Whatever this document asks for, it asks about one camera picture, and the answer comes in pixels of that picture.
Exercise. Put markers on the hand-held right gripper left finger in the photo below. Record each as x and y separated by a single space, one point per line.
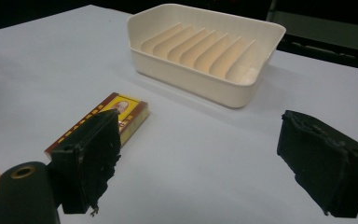
85 161

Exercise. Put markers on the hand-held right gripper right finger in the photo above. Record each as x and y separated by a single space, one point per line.
320 165

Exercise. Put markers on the red and yellow small box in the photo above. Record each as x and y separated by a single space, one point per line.
130 110

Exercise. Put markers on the cream plastic ribbed tray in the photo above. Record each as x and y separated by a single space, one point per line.
205 56

